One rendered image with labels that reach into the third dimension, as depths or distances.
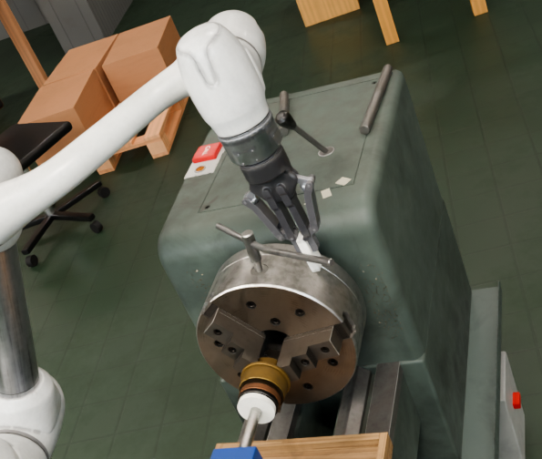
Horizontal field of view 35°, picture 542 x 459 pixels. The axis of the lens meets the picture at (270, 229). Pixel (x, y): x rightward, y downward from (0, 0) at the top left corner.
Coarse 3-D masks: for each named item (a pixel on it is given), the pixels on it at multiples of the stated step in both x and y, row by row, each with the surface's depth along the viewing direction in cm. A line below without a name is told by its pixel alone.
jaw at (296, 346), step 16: (288, 336) 161; (304, 336) 158; (320, 336) 156; (336, 336) 156; (288, 352) 157; (304, 352) 154; (320, 352) 156; (336, 352) 155; (288, 368) 154; (304, 368) 156
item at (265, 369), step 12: (264, 360) 157; (276, 360) 157; (252, 372) 154; (264, 372) 153; (276, 372) 154; (240, 384) 154; (252, 384) 152; (264, 384) 151; (276, 384) 152; (288, 384) 156; (240, 396) 152; (276, 396) 151; (276, 408) 152
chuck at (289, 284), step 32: (224, 288) 159; (256, 288) 155; (288, 288) 154; (320, 288) 156; (256, 320) 160; (288, 320) 158; (320, 320) 156; (352, 320) 159; (352, 352) 160; (320, 384) 167
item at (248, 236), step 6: (246, 234) 153; (252, 234) 153; (246, 240) 153; (252, 240) 154; (246, 246) 154; (252, 252) 155; (258, 252) 155; (252, 258) 155; (258, 258) 156; (258, 264) 157; (258, 270) 158
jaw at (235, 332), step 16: (208, 304) 164; (224, 320) 159; (240, 320) 161; (224, 336) 159; (240, 336) 158; (256, 336) 160; (224, 352) 158; (240, 352) 157; (256, 352) 158; (240, 368) 157
